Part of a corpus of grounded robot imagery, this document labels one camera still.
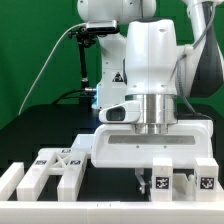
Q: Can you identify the white marker base plate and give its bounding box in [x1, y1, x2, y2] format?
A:
[71, 134, 94, 153]

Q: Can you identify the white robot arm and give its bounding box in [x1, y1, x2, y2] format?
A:
[78, 0, 224, 197]

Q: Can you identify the white U-shaped fence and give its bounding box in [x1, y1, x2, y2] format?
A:
[0, 162, 224, 224]

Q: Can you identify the white chair back frame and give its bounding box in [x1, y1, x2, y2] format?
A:
[16, 148, 90, 202]

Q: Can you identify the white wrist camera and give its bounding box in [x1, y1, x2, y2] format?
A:
[99, 100, 141, 123]

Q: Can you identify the white camera cable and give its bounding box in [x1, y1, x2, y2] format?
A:
[18, 22, 87, 116]

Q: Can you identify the black base cable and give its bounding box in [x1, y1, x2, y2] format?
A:
[52, 88, 98, 105]

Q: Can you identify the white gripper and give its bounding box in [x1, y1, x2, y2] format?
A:
[91, 120, 213, 194]

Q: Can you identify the black camera stand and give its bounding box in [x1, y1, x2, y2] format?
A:
[68, 27, 96, 89]

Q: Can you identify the white chair seat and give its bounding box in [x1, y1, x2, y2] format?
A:
[147, 172, 224, 203]

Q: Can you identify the white rear camera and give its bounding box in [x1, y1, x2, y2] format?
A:
[86, 20, 117, 32]

